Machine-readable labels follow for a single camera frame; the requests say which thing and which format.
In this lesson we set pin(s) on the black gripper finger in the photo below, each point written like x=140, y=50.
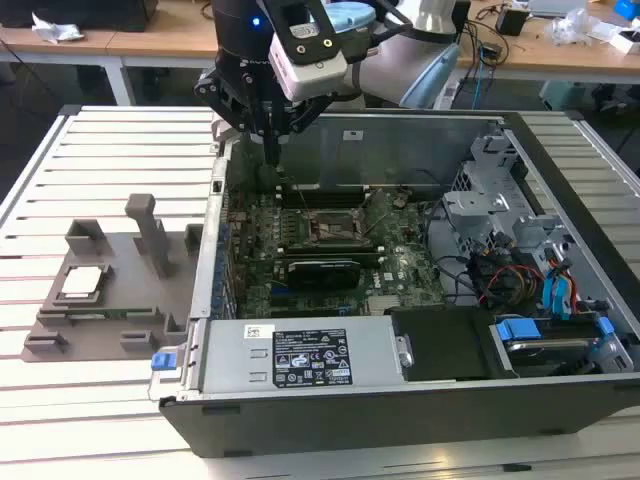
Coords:
x=225, y=97
x=300, y=117

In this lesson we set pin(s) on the silver CPU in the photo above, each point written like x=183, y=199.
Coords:
x=82, y=281

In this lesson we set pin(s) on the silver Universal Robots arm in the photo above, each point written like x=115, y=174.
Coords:
x=385, y=70

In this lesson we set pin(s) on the CPU socket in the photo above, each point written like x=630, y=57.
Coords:
x=332, y=227

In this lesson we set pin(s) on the black cylinder component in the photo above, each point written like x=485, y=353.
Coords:
x=267, y=179

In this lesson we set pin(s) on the black RAM slot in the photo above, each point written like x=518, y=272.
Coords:
x=340, y=185
x=340, y=192
x=367, y=255
x=325, y=246
x=340, y=198
x=340, y=205

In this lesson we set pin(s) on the wooden desk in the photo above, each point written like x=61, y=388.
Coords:
x=150, y=40
x=550, y=55

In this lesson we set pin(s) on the round coin cell battery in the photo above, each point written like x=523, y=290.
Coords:
x=400, y=201

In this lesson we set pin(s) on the pale blue teach pendant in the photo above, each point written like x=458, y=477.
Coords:
x=430, y=80

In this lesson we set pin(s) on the black graphics card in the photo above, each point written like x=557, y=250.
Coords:
x=325, y=275

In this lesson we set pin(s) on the green motherboard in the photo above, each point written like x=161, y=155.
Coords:
x=400, y=250

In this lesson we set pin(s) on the large black desk device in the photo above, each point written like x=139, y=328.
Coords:
x=75, y=12

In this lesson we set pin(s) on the blue expansion slot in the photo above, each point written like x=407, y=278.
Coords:
x=280, y=291

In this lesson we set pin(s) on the crumpled white paper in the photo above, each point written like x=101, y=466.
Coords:
x=55, y=30

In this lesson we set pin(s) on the black expansion slot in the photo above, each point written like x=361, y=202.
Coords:
x=320, y=302

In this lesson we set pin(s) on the silver drive cage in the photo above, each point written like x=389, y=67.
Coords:
x=470, y=210

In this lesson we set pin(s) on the black power adapter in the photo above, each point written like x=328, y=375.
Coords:
x=491, y=51

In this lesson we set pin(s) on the silver chipset heatsink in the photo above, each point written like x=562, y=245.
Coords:
x=384, y=304

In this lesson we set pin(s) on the grey parts rack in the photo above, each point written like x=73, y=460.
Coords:
x=130, y=300

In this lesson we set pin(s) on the small black box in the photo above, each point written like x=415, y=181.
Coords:
x=511, y=21

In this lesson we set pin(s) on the silver power supply unit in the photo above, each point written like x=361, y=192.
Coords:
x=230, y=355

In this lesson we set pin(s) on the teal bin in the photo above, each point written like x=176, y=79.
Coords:
x=562, y=95

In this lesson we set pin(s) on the black plastic bay cover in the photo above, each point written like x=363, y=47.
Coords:
x=440, y=345

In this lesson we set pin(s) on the blue case latch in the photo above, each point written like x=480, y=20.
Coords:
x=162, y=362

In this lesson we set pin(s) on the grey laptop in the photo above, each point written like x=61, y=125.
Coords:
x=555, y=6

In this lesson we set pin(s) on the clear plastic bag pile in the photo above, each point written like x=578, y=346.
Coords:
x=575, y=25

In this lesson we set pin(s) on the hard disk in blue carrier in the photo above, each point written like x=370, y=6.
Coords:
x=517, y=330

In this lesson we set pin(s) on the black open PC case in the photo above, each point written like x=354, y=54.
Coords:
x=400, y=425

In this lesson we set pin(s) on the small white box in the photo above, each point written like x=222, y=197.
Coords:
x=627, y=42

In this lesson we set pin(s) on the small blue box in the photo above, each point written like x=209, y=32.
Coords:
x=624, y=7

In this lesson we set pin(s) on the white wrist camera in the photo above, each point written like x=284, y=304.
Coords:
x=310, y=80

